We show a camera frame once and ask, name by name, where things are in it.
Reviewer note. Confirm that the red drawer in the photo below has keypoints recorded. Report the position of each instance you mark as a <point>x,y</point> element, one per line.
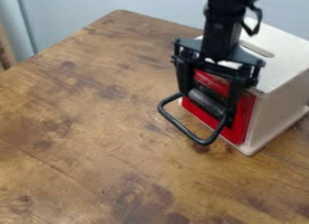
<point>216,88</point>

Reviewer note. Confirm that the wooden object at left edge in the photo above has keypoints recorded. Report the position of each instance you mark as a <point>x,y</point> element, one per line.
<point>7,55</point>

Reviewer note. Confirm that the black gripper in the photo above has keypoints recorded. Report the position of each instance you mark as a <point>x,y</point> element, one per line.
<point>217,54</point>

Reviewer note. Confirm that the white wooden box cabinet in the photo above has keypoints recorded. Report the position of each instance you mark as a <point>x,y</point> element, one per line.
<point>283,89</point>

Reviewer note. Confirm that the black metal drawer handle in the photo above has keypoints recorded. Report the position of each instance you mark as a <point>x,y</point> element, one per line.
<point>181,125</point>

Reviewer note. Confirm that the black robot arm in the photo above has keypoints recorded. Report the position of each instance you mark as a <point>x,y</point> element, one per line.
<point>231,6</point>

